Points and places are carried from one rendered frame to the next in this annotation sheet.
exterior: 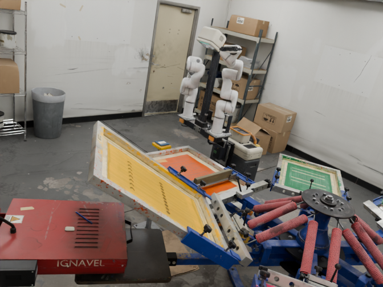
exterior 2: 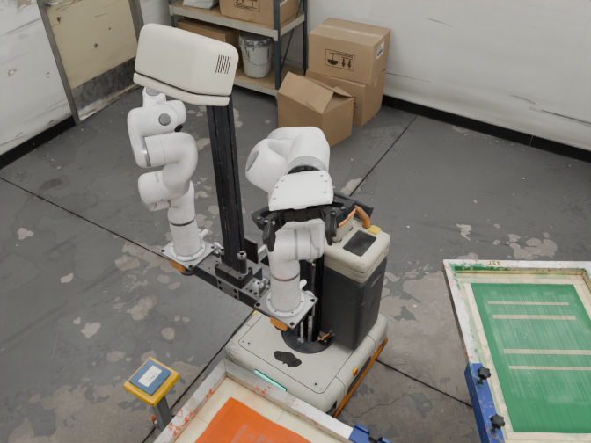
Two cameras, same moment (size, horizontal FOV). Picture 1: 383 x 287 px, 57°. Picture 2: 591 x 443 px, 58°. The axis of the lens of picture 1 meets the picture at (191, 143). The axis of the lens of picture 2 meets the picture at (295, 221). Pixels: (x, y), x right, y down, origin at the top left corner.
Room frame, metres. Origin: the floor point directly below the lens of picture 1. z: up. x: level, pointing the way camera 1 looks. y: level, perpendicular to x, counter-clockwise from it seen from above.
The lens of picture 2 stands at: (1.94, 0.01, 2.50)
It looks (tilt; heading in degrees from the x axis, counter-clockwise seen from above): 42 degrees down; 348
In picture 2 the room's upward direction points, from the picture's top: straight up
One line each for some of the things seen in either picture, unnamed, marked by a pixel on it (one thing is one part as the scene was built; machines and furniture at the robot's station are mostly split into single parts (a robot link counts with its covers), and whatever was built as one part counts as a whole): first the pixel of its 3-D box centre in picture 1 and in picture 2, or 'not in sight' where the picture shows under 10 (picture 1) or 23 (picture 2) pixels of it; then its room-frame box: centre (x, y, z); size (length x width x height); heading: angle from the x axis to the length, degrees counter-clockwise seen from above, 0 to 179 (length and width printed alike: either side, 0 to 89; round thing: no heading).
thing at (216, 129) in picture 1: (218, 124); (288, 284); (3.07, -0.21, 1.21); 0.16 x 0.13 x 0.15; 133
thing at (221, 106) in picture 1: (222, 109); (288, 251); (3.06, -0.21, 1.37); 0.13 x 0.10 x 0.16; 81
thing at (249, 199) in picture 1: (248, 202); not in sight; (2.12, -0.47, 1.02); 0.17 x 0.06 x 0.05; 47
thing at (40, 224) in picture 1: (61, 233); not in sight; (1.38, 0.53, 1.06); 0.61 x 0.46 x 0.12; 107
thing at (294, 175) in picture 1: (312, 177); (572, 370); (2.67, -1.04, 1.05); 1.08 x 0.61 x 0.23; 167
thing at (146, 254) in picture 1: (202, 257); not in sight; (1.59, -0.18, 0.91); 1.34 x 0.40 x 0.08; 107
